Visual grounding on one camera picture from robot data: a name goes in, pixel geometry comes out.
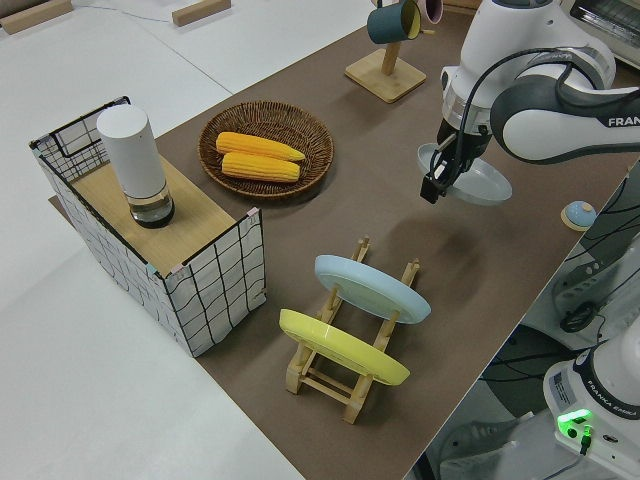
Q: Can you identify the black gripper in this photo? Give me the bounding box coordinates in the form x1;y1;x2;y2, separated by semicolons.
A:
420;118;494;204

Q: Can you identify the gray plate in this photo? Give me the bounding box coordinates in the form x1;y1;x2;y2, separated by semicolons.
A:
415;143;514;206

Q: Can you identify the light blue plate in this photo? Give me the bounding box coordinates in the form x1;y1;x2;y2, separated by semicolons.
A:
314;254;432;326

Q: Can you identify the yellow plate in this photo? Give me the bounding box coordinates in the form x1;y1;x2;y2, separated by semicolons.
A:
278;308;412;386

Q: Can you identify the wooden plate rack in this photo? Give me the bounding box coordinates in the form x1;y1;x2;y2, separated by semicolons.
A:
284;234;421;425

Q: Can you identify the wooden mug tree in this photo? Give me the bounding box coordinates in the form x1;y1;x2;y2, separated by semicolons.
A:
344;0;428;105

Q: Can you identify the brown wicker basket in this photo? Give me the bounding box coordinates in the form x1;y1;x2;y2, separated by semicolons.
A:
198;101;335;202

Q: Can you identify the dark teal mug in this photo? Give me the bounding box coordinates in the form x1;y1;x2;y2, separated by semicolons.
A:
367;0;424;44

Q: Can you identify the pink mug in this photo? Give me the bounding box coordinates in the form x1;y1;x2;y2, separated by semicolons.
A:
417;0;444;25

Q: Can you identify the yellow corn cob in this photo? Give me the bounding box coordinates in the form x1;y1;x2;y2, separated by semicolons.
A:
215;131;307;163
221;151;302;184

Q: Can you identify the white toaster oven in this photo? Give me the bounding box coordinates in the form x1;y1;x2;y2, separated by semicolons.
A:
569;0;640;69

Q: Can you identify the short wooden block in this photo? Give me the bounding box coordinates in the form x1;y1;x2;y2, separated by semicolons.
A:
171;0;233;27

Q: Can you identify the long wooden block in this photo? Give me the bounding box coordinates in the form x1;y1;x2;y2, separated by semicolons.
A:
0;0;74;36

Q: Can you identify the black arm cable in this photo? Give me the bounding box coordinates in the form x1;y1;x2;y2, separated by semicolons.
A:
459;47;574;166

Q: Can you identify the wire grid wooden shelf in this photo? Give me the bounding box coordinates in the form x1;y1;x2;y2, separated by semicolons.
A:
28;94;266;359

